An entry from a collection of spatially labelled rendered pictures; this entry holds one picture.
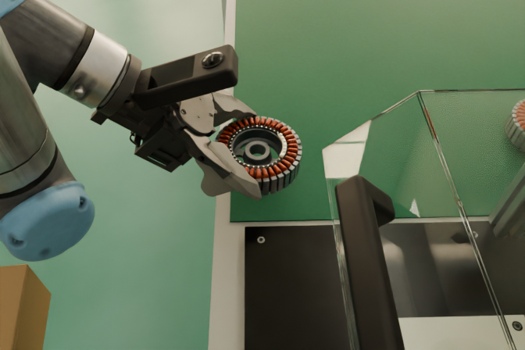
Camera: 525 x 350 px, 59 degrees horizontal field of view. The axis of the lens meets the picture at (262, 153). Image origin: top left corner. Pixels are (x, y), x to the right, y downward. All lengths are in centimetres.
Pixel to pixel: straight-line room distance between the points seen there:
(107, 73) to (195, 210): 109
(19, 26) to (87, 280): 110
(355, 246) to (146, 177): 144
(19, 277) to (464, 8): 91
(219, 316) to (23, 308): 20
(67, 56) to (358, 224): 33
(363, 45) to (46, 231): 66
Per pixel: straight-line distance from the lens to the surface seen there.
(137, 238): 152
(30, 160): 38
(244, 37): 89
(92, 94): 49
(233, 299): 56
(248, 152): 58
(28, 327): 55
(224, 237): 60
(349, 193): 25
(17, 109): 35
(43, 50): 48
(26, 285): 55
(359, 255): 23
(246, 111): 61
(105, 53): 49
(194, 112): 53
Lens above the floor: 126
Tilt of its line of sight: 49 degrees down
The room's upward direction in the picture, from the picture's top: straight up
